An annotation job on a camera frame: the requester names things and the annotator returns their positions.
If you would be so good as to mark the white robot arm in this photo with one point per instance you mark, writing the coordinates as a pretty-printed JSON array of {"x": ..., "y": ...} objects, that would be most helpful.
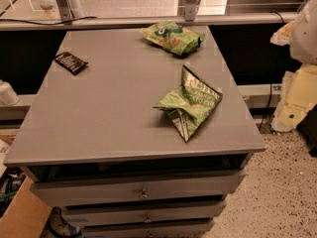
[{"x": 303, "y": 39}]

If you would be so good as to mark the green jalapeno chip bag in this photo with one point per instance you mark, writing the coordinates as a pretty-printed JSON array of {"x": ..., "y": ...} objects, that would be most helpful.
[{"x": 190, "y": 104}]

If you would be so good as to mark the green snack bag far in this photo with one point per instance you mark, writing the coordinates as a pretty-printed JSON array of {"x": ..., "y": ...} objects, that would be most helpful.
[{"x": 173, "y": 38}]

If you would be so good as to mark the grey drawer cabinet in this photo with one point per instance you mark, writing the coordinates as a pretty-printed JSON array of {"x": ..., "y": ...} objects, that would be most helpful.
[{"x": 102, "y": 124}]

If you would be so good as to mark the top grey drawer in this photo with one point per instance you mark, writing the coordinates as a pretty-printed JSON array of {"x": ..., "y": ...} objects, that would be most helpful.
[{"x": 115, "y": 190}]

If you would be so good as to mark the grey drawer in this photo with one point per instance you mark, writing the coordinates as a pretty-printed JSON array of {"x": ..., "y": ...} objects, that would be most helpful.
[
  {"x": 115, "y": 190},
  {"x": 151, "y": 230},
  {"x": 149, "y": 213}
]

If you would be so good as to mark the small black snack packet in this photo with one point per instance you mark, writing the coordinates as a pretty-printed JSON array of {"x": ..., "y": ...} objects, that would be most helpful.
[{"x": 70, "y": 62}]

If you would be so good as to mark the bottom grey drawer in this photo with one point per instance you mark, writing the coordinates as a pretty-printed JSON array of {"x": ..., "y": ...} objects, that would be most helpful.
[{"x": 151, "y": 230}]

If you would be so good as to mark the middle grey drawer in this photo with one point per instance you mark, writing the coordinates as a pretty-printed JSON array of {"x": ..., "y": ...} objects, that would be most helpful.
[{"x": 149, "y": 213}]

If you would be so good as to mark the white bottle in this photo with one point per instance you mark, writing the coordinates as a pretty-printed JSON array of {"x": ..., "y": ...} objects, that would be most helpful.
[{"x": 7, "y": 94}]

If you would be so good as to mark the cardboard box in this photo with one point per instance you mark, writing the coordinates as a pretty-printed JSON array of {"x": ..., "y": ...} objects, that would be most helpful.
[{"x": 26, "y": 215}]

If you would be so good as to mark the grey metal rail frame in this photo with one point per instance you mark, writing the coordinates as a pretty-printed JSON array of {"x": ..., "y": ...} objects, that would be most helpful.
[{"x": 90, "y": 22}]

